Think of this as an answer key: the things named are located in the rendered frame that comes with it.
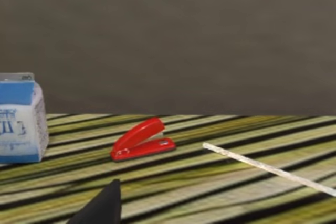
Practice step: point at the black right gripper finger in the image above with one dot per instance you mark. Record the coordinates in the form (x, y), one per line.
(106, 205)

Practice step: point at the red stapler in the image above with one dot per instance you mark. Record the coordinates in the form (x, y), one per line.
(141, 140)

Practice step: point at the blue and white milk carton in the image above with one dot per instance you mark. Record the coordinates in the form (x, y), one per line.
(19, 121)

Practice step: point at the thin white stick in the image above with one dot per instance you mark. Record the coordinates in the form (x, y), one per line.
(267, 168)

